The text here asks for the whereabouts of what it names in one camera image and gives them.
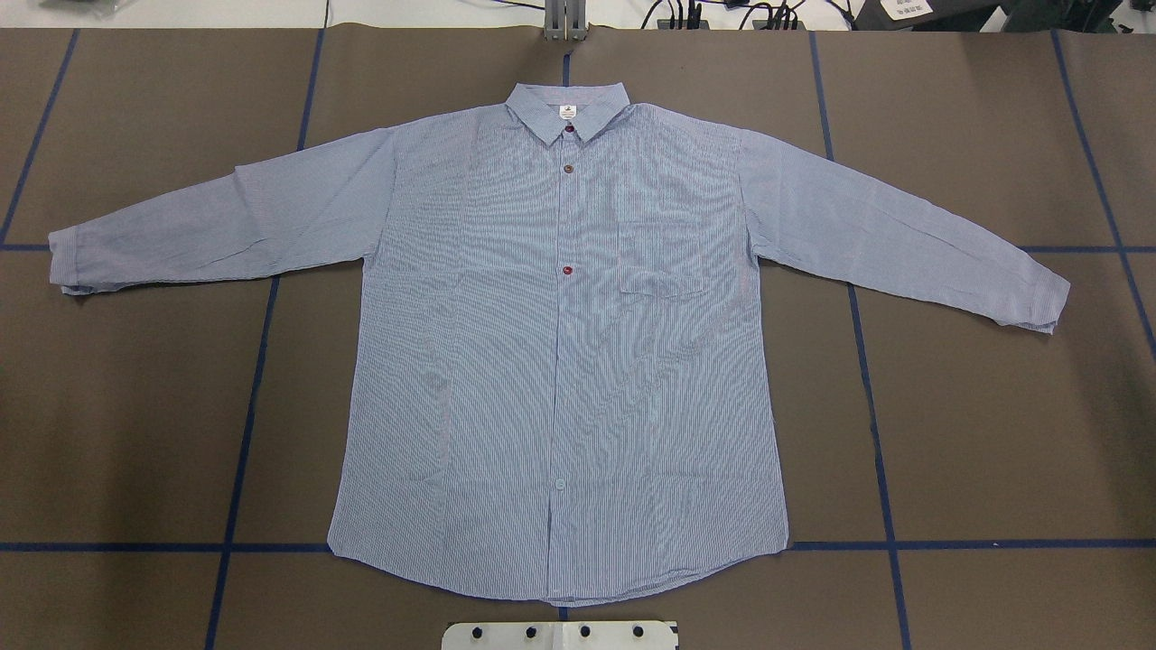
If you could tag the blue striped button shirt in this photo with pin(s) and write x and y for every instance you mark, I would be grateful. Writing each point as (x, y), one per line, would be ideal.
(561, 391)

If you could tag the brown table mat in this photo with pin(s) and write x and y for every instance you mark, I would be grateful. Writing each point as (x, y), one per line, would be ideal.
(171, 454)

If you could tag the black equipment box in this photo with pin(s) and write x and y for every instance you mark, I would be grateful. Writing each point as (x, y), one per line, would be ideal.
(924, 16)

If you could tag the grey aluminium frame post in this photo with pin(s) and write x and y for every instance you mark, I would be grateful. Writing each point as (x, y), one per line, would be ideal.
(565, 20)

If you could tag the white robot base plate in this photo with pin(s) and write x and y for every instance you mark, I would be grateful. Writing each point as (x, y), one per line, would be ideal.
(602, 634)

